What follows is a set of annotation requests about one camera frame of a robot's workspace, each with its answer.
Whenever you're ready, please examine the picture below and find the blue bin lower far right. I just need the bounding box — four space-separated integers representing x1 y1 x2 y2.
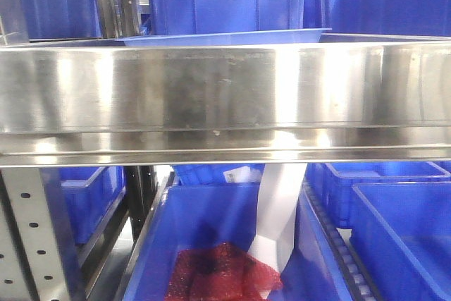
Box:
304 161 450 228

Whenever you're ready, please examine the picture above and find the stainless steel shelf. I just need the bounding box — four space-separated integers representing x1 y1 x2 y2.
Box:
1 34 450 167

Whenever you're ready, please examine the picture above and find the red mesh bag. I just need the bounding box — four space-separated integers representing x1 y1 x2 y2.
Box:
164 242 283 300

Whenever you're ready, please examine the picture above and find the perforated steel shelf post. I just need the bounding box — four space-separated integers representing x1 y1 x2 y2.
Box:
1 168 86 300

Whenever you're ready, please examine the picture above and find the blue bin upper right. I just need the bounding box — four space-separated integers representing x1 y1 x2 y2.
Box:
303 0 450 37

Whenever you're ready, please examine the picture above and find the blue bin lower left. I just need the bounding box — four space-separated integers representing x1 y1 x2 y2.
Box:
58 166 125 245

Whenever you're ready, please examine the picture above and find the blue plastic tray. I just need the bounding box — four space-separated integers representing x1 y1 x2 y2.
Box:
117 28 330 47

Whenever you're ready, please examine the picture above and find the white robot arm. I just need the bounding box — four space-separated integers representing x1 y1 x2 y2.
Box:
248 163 307 272

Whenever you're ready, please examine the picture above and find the blue bin lower centre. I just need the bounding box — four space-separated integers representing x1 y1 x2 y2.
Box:
123 183 352 300

